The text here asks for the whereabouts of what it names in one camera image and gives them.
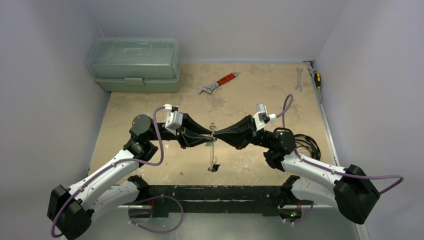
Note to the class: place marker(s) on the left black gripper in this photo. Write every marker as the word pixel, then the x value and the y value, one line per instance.
pixel 185 137

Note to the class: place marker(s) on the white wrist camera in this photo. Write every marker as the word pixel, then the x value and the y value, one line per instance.
pixel 262 117
pixel 174 118

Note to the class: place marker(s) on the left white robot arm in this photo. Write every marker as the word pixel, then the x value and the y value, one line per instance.
pixel 73 209

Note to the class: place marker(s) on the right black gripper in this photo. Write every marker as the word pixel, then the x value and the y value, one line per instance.
pixel 251 129

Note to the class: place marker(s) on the yellow black screwdriver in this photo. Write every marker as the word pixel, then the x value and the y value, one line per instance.
pixel 317 81

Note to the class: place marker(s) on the silver open-end spanner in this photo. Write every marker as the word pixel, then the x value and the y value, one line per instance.
pixel 298 86

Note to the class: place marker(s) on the red handled adjustable wrench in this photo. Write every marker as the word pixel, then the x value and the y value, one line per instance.
pixel 209 89

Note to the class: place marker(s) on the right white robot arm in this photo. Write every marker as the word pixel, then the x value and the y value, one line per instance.
pixel 347 189

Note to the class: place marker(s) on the green translucent plastic toolbox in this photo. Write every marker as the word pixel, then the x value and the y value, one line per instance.
pixel 136 65

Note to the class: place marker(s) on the aluminium side rail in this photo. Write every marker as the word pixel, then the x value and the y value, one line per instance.
pixel 311 73

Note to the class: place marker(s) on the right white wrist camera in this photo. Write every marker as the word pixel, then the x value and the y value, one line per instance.
pixel 262 117

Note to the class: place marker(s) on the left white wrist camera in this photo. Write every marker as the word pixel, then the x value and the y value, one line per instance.
pixel 174 118

